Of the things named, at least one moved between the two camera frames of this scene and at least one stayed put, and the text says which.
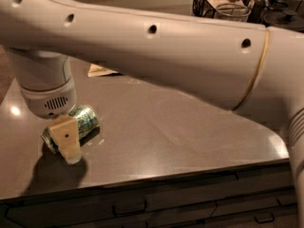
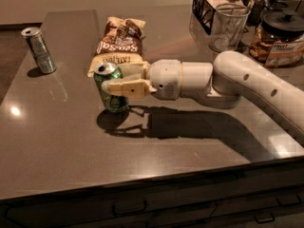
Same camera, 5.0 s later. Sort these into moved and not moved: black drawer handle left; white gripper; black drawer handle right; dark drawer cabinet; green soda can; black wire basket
Moved: white gripper; green soda can
Not moved: black wire basket; black drawer handle right; dark drawer cabinet; black drawer handle left
